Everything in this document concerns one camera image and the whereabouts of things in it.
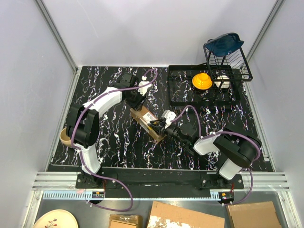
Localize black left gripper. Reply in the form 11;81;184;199
125;87;148;112

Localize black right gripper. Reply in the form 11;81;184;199
148;118;187;145

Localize brown cardboard express box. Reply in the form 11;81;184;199
130;106;164;143

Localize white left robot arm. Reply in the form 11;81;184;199
66;73;150;188

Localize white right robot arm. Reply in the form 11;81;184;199
161;124;262;188

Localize cardboard box at corner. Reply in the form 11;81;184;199
226;201;282;228

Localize small cardboard box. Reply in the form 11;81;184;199
108;214;143;228

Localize black drain tray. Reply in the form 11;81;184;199
167;64;241;107

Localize yellow plastic cup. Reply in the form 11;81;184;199
192;73;212;90

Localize white small cup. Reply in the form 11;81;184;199
214;75;230;89

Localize beige ceramic mug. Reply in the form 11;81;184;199
59;127;74;148

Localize flat cardboard sheet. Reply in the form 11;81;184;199
147;201;225;228

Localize blue bowl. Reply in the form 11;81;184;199
209;33;245;57

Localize patterned ceramic plate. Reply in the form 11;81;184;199
33;209;78;228

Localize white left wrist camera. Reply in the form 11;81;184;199
137;76;151;95

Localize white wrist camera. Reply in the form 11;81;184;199
161;110;176;125
137;76;151;95

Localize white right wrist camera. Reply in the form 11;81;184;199
161;110;176;125

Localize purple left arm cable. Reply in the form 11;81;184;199
70;68;158;211

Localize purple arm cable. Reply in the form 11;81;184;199
70;68;158;211
169;104;262;190

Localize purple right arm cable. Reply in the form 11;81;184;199
169;104;262;190

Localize black wire dish rack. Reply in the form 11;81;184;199
203;44;253;83

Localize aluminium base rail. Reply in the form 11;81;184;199
28;171;238;200

